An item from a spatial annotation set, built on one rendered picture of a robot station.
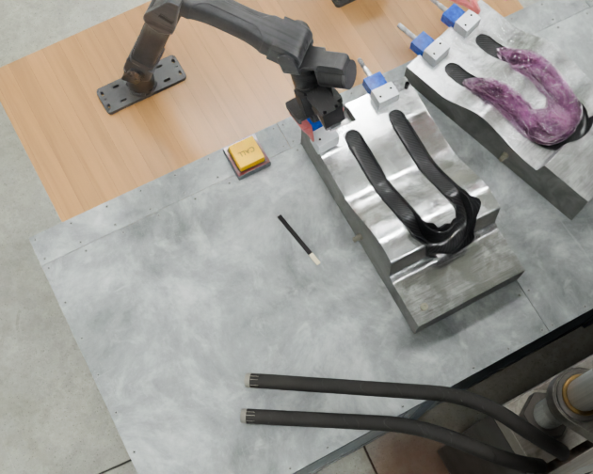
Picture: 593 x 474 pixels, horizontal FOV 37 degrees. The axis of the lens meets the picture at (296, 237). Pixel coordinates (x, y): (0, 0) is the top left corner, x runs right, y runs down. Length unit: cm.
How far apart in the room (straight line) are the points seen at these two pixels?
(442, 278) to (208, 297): 49
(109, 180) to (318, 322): 56
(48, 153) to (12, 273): 85
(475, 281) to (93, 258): 81
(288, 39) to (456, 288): 61
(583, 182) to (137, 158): 96
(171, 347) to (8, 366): 99
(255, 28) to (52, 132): 62
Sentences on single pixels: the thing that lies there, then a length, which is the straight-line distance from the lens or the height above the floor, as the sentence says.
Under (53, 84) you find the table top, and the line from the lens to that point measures 215.
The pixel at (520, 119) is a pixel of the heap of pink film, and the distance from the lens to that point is 201.
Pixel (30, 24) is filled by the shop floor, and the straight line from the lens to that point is 323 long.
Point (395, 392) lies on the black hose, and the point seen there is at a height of 90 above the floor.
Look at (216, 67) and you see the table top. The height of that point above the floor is 80.
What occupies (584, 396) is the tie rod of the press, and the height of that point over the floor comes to 112.
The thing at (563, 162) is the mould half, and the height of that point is 91.
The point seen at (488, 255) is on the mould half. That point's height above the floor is 86.
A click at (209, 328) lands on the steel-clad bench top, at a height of 80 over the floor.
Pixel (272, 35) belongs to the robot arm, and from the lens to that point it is 167.
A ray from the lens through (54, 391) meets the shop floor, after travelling 272.
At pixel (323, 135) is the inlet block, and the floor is 95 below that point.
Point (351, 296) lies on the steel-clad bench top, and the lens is 189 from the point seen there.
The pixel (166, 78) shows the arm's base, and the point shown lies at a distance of 210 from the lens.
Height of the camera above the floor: 260
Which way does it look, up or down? 70 degrees down
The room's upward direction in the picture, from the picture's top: 4 degrees clockwise
